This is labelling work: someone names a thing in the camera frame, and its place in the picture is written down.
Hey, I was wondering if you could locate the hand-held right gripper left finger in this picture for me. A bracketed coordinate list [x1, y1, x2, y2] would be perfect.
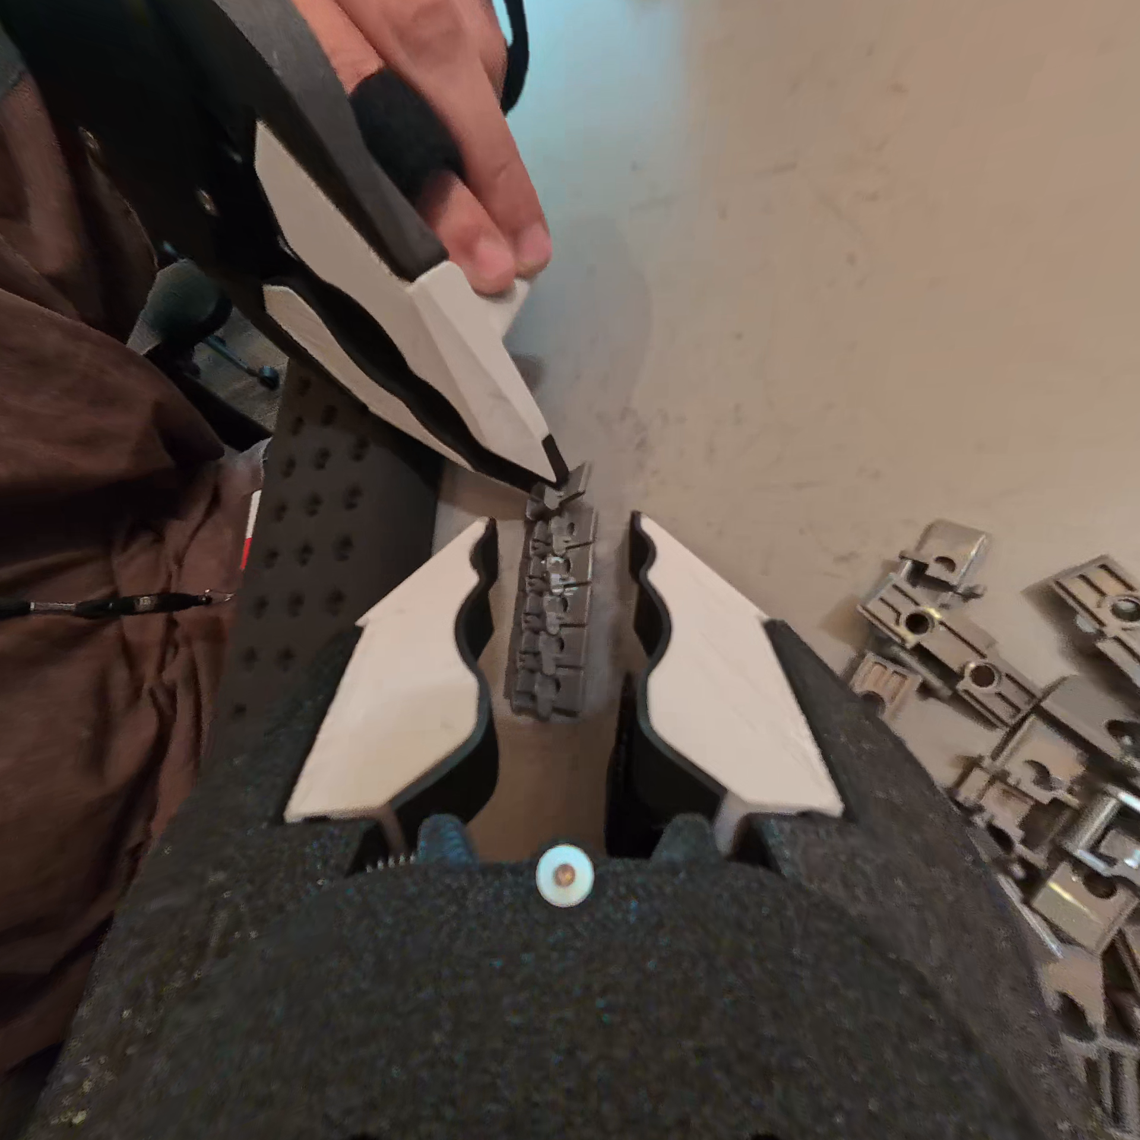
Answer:
[284, 518, 500, 822]

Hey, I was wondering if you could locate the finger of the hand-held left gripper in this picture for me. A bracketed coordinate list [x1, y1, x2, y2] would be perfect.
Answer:
[262, 284, 536, 491]
[254, 123, 573, 488]

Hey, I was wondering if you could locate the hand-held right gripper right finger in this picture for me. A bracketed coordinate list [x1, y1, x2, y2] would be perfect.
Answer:
[627, 512, 846, 855]

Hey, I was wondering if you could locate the grey track chain segment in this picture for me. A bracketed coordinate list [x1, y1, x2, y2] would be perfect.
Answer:
[506, 461, 600, 725]

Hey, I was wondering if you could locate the pile of grey track pieces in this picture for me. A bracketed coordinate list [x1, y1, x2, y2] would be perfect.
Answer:
[844, 518, 1140, 1134]

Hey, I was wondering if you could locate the grey desk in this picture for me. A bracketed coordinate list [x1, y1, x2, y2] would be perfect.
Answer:
[432, 0, 1140, 1140]

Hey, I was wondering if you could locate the person's left hand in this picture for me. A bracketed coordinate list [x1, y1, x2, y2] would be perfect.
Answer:
[295, 0, 555, 297]

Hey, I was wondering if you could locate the dark office chair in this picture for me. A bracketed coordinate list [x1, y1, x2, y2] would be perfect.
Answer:
[129, 260, 280, 419]

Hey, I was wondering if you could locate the black perforated foam pad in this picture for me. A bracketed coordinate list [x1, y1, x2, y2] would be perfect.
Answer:
[209, 365, 444, 760]

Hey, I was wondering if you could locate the black lanyard strap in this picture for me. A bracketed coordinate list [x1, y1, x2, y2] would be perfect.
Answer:
[0, 588, 238, 621]

